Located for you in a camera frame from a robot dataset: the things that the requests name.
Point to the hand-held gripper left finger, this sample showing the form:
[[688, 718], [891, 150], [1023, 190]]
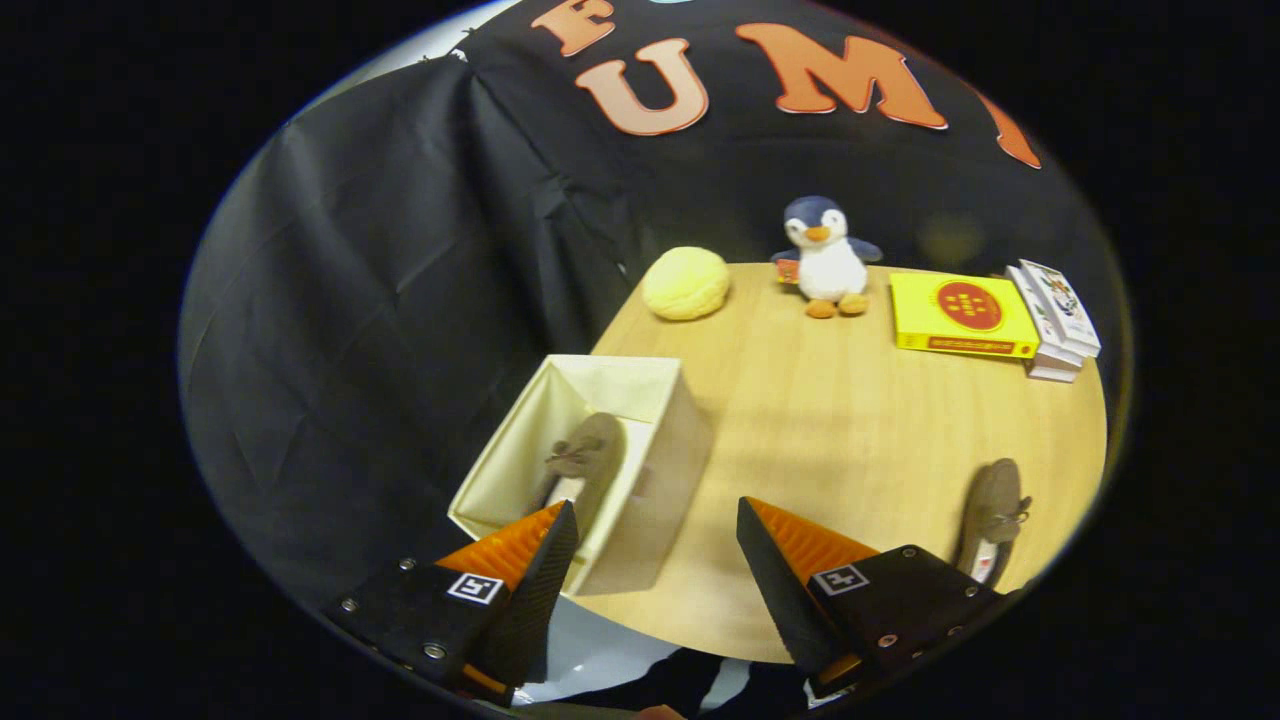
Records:
[[535, 610]]

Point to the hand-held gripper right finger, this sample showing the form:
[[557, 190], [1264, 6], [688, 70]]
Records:
[[785, 600]]

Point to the cream fabric storage box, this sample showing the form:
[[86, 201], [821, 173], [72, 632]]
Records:
[[670, 480]]

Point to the brown felt shoe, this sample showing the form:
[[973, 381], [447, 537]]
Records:
[[600, 440], [995, 490]]

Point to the person's dark clothing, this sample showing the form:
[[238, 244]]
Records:
[[690, 680]]

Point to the yellow book with red circle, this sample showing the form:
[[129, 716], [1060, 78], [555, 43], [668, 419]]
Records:
[[915, 320]]

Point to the black backdrop cloth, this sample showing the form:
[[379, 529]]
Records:
[[350, 350]]

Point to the yellow plush bun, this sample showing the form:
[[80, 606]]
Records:
[[685, 285]]

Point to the penguin plush toy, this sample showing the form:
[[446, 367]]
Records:
[[830, 265]]

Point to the white book with illustrated cover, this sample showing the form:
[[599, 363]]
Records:
[[1060, 300]]

